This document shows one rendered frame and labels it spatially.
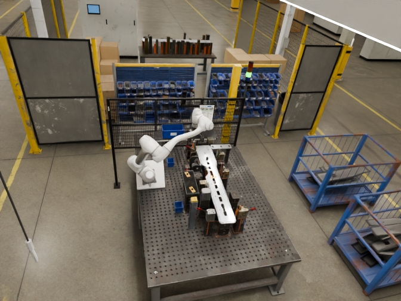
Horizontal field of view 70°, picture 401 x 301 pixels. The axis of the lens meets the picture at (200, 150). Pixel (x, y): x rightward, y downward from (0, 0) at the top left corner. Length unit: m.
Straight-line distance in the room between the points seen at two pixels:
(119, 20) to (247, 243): 7.84
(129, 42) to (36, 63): 5.15
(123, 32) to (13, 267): 7.31
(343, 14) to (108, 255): 3.77
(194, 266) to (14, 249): 2.37
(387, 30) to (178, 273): 2.77
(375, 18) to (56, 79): 4.82
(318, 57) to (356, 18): 5.44
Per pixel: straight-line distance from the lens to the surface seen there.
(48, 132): 5.64
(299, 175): 5.35
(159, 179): 3.77
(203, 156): 3.84
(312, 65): 6.03
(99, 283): 3.87
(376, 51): 13.85
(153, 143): 3.00
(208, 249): 3.22
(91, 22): 9.73
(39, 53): 5.02
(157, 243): 3.23
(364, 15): 0.60
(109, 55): 7.70
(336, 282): 4.36
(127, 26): 9.72
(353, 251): 4.56
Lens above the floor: 3.32
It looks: 36 degrees down
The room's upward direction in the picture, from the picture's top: 7 degrees clockwise
